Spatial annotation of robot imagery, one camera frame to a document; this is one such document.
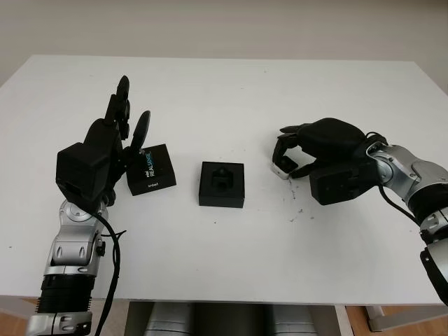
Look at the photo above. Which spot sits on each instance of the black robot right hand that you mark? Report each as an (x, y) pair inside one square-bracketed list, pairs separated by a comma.
[(332, 140)]

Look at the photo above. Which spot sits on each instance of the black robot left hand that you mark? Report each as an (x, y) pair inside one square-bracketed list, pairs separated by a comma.
[(101, 131)]

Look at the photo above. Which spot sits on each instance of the small silver depth camera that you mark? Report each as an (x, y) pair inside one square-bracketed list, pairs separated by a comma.
[(284, 168)]

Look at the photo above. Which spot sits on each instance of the black RealSense box lid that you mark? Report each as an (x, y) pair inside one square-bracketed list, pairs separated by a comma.
[(154, 175)]

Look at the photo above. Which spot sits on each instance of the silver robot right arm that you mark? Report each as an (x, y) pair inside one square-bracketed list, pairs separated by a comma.
[(406, 171)]

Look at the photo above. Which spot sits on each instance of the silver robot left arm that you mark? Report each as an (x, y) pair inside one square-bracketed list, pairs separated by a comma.
[(70, 252)]

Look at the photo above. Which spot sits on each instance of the white table leg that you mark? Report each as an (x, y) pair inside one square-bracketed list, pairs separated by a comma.
[(374, 316)]

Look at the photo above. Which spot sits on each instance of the grey black robot torso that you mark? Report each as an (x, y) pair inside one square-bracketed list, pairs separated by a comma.
[(227, 320)]

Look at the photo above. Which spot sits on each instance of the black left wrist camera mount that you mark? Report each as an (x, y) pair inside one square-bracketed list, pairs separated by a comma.
[(84, 171)]

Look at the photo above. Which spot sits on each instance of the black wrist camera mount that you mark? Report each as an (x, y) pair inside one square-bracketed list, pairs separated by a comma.
[(339, 183), (84, 171)]

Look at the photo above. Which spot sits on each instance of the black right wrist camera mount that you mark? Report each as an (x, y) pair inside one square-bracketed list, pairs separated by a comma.
[(339, 183)]

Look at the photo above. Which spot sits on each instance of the black camera box base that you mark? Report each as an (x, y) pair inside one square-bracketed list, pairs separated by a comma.
[(210, 196)]

